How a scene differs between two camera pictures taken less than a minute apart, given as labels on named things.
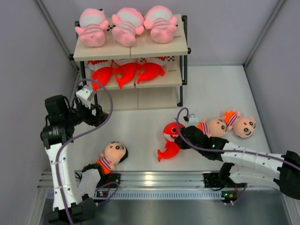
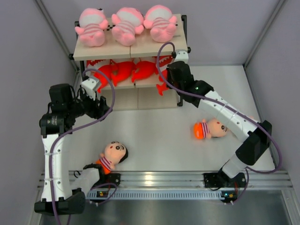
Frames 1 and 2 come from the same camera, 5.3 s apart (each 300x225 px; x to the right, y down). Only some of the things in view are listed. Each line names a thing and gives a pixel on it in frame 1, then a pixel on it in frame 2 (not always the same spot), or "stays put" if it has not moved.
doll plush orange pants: [215, 127] stays put
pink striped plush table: [128, 22] stays put
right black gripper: [182, 145] -> [169, 75]
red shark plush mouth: [170, 133] -> [161, 61]
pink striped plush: [93, 24] stays put
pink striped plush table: [162, 24] stays put
